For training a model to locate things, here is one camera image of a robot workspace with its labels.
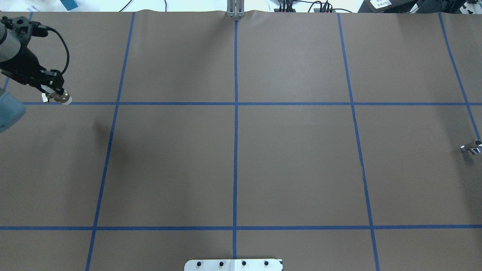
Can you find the aluminium frame post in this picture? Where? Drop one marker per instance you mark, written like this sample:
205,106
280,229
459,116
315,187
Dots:
235,9

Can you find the chrome metal pipe fitting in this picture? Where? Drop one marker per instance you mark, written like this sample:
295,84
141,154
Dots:
474,147

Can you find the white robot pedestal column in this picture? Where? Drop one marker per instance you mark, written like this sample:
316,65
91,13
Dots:
234,265

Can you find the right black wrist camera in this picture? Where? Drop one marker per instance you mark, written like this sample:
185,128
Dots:
18,31

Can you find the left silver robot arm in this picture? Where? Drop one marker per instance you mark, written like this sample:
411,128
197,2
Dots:
11,109

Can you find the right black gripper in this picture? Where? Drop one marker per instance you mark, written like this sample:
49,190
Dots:
23,64

